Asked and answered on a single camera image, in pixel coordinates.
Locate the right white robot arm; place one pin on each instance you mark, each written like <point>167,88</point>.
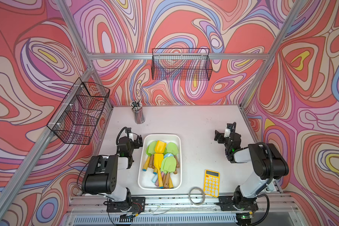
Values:
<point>268,165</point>

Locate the white plastic storage box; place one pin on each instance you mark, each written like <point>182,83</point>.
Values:
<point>147,179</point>

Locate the green shovel in box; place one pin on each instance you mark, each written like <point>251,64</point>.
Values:
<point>173,149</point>
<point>150,151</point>

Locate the black wire basket left wall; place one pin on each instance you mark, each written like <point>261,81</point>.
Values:
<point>79,113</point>

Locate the black wire basket wall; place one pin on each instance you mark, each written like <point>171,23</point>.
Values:
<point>185,64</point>
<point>79,113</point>

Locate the blue shovel pink handle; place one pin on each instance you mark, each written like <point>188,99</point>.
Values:
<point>162,173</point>

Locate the yellow calculator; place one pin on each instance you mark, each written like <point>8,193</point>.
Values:
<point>211,183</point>

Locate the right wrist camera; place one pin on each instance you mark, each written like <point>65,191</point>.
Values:
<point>228,130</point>

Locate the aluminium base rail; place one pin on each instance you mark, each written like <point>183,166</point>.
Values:
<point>178,210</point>

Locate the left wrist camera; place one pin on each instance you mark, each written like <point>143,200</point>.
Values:
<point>132,136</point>

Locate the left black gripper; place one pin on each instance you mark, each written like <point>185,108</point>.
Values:
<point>135,141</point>

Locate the green shovel wooden handle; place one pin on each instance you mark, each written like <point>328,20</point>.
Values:
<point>168,166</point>

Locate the green shovel left in box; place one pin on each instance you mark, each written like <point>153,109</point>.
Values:
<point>150,151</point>

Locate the yellow plastic shovel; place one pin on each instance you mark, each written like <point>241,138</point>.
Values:
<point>158,158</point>

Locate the green shovel right in box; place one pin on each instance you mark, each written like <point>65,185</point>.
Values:
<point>173,149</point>

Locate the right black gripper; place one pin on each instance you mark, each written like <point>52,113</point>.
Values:
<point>221,137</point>

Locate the black wire basket back wall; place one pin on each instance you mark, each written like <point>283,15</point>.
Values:
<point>185,64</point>

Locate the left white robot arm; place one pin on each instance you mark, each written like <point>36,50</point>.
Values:
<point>101,174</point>

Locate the clear cup of pens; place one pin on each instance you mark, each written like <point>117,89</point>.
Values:
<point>137,109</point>

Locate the yellow shovel in box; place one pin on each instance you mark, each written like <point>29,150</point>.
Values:
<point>160,147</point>

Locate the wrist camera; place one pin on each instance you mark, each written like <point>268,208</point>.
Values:
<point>228,130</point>
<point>132,136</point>

